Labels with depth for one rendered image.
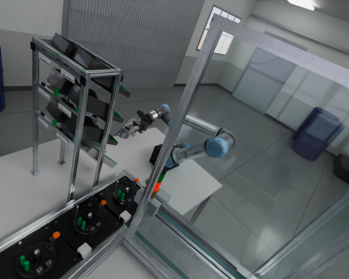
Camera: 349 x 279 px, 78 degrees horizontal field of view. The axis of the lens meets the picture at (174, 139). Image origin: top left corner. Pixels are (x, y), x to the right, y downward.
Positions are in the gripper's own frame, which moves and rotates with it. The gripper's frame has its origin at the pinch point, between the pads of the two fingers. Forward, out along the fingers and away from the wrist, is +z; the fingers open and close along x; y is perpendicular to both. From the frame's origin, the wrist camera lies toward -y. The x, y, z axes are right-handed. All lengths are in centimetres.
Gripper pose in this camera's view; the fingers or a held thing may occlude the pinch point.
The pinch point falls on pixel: (125, 130)
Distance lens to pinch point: 138.0
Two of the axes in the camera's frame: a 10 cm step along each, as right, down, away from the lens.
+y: -0.5, 6.3, 7.8
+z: -7.3, 5.1, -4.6
